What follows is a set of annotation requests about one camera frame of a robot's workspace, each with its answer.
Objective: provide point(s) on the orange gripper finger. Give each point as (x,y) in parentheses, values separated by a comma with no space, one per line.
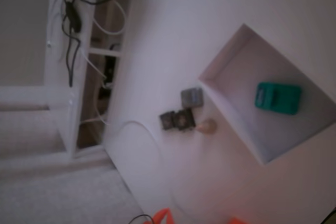
(158,216)
(170,217)

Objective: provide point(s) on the green cube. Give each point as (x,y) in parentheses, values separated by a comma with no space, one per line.
(283,98)

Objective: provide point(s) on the white cardboard box bin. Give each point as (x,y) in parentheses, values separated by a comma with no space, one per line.
(275,134)

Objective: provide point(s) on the black box clear lid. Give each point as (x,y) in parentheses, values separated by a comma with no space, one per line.
(183,120)
(166,121)

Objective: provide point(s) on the small beige bear figurine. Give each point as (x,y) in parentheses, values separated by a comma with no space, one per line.
(208,126)

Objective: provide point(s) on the small silver tin case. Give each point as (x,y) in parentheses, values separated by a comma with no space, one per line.
(191,97)

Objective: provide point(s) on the white shelf rack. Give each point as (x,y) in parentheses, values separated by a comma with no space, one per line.
(56,64)

